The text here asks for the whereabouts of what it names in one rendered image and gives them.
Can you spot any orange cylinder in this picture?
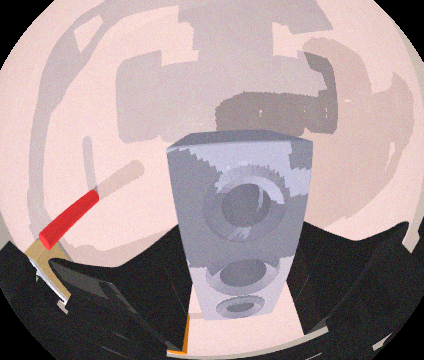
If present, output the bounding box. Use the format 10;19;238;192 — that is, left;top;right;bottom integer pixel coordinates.
168;315;191;355

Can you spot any red peg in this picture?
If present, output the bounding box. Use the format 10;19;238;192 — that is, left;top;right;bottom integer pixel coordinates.
39;189;100;251

